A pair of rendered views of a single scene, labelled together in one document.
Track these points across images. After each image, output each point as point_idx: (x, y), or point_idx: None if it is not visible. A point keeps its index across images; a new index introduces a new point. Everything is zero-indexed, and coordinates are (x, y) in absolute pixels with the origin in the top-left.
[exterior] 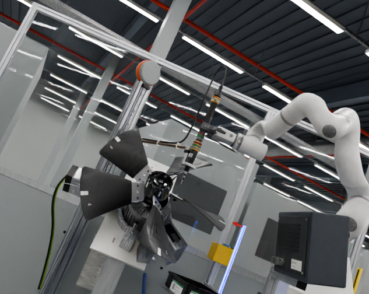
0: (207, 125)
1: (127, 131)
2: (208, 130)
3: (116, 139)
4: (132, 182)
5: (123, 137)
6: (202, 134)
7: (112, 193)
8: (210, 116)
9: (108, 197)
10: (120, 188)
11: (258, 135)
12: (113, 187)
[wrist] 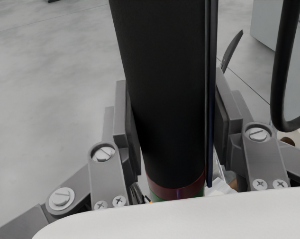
0: (103, 130)
1: (231, 40)
2: (235, 165)
3: (221, 61)
4: (144, 198)
5: (222, 60)
6: (147, 181)
7: (133, 197)
8: (114, 25)
9: (133, 199)
10: (136, 196)
11: None
12: (131, 189)
